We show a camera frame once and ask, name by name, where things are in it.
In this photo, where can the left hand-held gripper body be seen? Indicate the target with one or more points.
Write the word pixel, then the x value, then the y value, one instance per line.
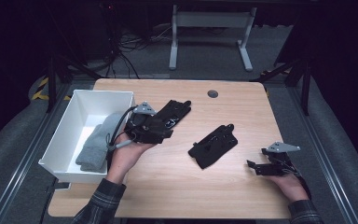
pixel 141 127

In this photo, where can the grey round table grommet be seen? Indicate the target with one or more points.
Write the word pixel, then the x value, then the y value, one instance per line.
pixel 212 93

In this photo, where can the white rectangular storage box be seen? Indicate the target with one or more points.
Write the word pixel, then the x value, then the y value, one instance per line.
pixel 74 124

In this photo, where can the person's left hand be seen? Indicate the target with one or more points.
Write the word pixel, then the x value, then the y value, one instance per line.
pixel 122 160

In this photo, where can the aluminium floor rail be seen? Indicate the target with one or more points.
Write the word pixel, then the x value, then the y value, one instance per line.
pixel 323 155
pixel 28 155

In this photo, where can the black knit glove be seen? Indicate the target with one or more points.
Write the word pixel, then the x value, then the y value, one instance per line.
pixel 177 109
pixel 213 147

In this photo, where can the black metal stand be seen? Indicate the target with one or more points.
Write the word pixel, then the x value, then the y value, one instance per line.
pixel 52 81
pixel 306 87

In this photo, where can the person's right hand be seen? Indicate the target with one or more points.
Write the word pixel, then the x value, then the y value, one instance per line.
pixel 292 186

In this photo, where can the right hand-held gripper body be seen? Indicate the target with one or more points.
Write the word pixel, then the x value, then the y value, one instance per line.
pixel 281 165

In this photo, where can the white metal desk frame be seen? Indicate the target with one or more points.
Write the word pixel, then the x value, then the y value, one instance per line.
pixel 211 19

